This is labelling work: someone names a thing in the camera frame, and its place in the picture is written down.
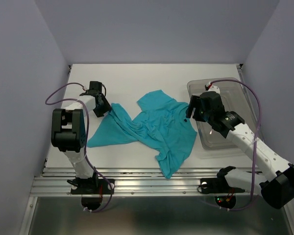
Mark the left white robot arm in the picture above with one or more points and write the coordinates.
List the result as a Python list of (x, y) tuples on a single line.
[(69, 133)]

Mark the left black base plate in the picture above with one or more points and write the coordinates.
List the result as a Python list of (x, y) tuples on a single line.
[(91, 186)]

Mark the turquoise t shirt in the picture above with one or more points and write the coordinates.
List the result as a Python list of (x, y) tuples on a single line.
[(161, 125)]

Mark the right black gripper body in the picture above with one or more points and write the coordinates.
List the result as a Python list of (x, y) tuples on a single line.
[(206, 116)]

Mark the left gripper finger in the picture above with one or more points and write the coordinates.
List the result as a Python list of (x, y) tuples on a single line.
[(99, 110), (103, 100)]

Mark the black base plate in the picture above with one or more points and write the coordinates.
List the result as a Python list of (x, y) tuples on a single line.
[(91, 186), (216, 186)]

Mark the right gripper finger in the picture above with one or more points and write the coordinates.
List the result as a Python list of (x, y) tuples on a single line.
[(197, 115), (194, 103)]

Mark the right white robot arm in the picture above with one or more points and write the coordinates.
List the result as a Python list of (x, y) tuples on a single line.
[(276, 183)]

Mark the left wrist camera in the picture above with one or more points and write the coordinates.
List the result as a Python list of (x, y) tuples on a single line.
[(97, 86)]

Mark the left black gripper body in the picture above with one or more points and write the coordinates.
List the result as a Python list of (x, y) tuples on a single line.
[(98, 107)]

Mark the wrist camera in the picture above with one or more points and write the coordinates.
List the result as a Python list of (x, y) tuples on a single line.
[(210, 87), (97, 86)]

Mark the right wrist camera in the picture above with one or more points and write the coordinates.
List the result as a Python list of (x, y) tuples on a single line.
[(210, 87)]

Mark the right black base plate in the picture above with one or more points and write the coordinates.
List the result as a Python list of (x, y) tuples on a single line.
[(216, 186)]

